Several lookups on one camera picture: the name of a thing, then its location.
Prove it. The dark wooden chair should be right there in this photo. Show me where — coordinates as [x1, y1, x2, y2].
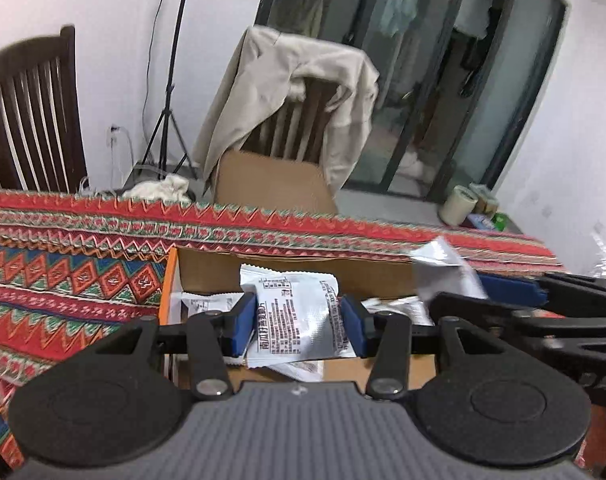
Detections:
[0, 25, 88, 194]

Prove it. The beige jacket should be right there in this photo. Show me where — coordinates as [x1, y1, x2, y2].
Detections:
[192, 26, 379, 193]

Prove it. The studio light on stand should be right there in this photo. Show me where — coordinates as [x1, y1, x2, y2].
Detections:
[140, 0, 198, 180]

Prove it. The wooden chair with jacket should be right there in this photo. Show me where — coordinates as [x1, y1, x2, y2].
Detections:
[213, 78, 338, 214]

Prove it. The dark glass sliding door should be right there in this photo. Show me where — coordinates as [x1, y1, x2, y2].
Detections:
[256, 0, 566, 203]

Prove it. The white cloth on floor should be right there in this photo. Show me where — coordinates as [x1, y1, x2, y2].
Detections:
[122, 174, 192, 204]

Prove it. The red patterned tablecloth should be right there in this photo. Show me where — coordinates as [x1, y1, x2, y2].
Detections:
[0, 191, 560, 467]

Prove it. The white printed snack packet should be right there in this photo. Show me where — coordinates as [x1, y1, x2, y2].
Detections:
[240, 263, 355, 368]

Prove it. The orange cardboard snack box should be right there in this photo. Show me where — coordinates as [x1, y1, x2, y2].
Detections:
[159, 249, 416, 388]

